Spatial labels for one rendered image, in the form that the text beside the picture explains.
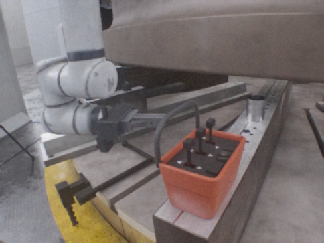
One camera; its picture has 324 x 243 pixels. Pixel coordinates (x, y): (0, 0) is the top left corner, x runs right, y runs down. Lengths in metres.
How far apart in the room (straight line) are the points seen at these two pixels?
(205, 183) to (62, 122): 0.40
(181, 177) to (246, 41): 0.72
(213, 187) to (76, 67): 0.37
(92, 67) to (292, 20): 0.77
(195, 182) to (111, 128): 0.23
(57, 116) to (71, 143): 1.01
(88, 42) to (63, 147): 1.20
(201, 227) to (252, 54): 0.75
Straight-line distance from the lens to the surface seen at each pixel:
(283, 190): 1.23
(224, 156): 0.49
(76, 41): 0.50
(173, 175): 0.45
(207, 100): 2.15
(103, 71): 0.49
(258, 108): 0.95
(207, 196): 0.45
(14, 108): 3.72
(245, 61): 1.03
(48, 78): 0.60
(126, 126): 0.54
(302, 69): 1.00
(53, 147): 1.62
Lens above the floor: 1.07
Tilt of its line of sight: 23 degrees down
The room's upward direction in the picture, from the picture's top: 5 degrees counter-clockwise
